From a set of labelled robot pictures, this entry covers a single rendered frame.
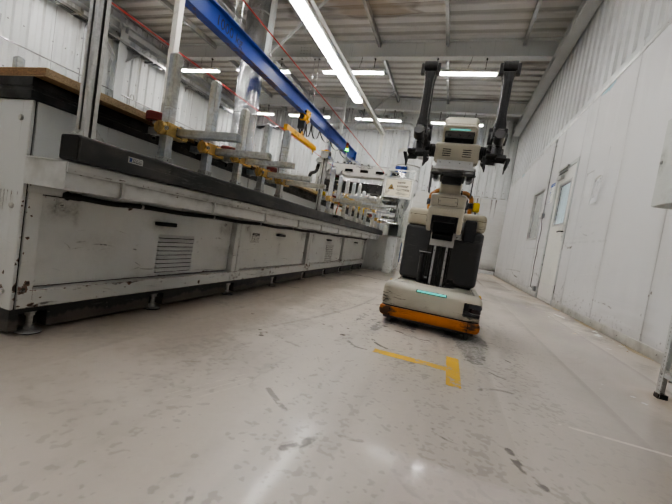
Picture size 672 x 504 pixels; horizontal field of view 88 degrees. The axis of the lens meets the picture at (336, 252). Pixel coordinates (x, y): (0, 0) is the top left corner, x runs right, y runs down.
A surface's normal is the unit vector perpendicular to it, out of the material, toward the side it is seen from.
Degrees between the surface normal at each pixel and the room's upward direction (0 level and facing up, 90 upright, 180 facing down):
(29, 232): 90
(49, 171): 90
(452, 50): 90
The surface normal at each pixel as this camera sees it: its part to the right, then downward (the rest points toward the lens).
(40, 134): 0.94, 0.17
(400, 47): -0.31, 0.00
